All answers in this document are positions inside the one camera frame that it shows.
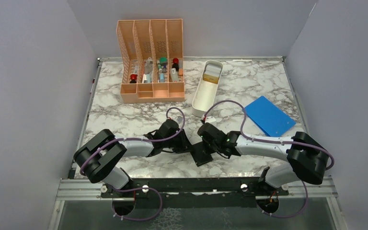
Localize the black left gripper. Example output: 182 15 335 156
163 128 195 153

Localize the black leather card holder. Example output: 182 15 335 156
190 141 215 167

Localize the white oblong plastic tray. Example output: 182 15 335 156
192 60 224 117

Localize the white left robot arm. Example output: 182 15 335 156
73 118 192 197

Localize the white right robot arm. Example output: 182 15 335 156
197 123 329 195

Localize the stack of cards in tray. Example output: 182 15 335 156
202 64 222 84

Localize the red cap bottle right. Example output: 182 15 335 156
172 58 180 72

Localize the red cap bottle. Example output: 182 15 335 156
172 58 180 72
129 74 138 84

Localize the red cap bottle left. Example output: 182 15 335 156
129 74 138 84

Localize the green cap bottle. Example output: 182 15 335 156
157 57 168 72

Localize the orange plastic file organizer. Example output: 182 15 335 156
116 19 185 104

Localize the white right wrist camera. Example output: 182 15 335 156
205 116 217 126

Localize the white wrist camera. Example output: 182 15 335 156
205 116 217 126
175 116 184 126

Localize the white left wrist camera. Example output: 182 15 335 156
175 116 184 126

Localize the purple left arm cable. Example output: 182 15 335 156
80 107 186 222

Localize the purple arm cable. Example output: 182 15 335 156
80 107 186 222
202 100 335 219

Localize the black metal base rail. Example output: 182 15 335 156
101 177 288 209

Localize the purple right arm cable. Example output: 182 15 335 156
202 100 335 219

